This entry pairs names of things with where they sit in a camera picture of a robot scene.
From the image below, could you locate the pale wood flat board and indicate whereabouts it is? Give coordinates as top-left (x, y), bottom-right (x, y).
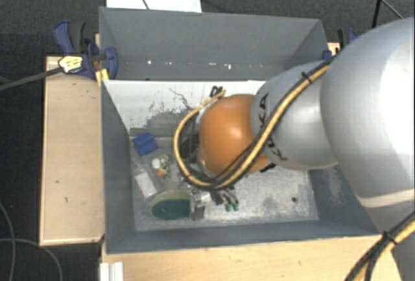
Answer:
top-left (38, 55), bottom-right (106, 247)

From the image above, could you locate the grey metal bin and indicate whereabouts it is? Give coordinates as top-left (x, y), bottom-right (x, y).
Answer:
top-left (97, 6), bottom-right (386, 254)

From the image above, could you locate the clear plastic bottle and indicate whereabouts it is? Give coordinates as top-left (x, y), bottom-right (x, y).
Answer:
top-left (130, 156), bottom-right (160, 200)

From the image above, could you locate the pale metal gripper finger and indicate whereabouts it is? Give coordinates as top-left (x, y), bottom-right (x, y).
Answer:
top-left (191, 204), bottom-right (207, 221)
top-left (193, 191), bottom-right (211, 206)

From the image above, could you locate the blue sponge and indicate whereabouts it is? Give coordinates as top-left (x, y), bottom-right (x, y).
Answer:
top-left (132, 132), bottom-right (160, 156)

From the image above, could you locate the small white and orange toy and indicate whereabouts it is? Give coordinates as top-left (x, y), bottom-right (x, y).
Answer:
top-left (151, 154), bottom-right (172, 179)

